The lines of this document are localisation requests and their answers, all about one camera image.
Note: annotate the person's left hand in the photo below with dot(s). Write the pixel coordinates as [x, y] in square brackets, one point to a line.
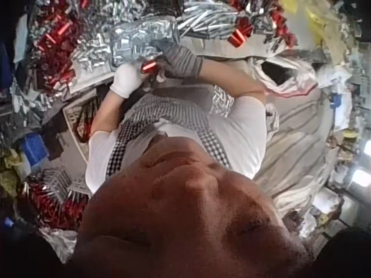
[125, 78]

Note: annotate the person's right hand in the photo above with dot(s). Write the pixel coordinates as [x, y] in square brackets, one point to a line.
[181, 59]

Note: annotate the shiny red tube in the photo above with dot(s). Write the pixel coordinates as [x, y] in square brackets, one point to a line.
[148, 68]

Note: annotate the silver foil bag of tubes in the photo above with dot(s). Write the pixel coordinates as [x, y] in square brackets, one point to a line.
[139, 37]

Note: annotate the heap of long silver tubes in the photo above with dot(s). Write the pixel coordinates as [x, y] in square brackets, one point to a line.
[203, 21]

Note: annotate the cardboard box of red tubes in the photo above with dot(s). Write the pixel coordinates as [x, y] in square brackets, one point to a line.
[81, 118]

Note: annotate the pile of red shiny caps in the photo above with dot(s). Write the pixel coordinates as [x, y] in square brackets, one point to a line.
[261, 24]

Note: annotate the white woven sack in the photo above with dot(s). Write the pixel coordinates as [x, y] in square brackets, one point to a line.
[285, 73]

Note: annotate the blue plastic crate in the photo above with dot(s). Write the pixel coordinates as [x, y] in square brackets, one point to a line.
[32, 149]

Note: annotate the yellow plastic bag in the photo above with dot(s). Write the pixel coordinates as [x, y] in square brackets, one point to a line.
[298, 8]

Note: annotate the heap of red and silver tubes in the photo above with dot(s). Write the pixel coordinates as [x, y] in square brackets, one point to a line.
[52, 197]

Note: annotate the striped grey cloth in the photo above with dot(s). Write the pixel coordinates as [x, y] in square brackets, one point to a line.
[298, 142]

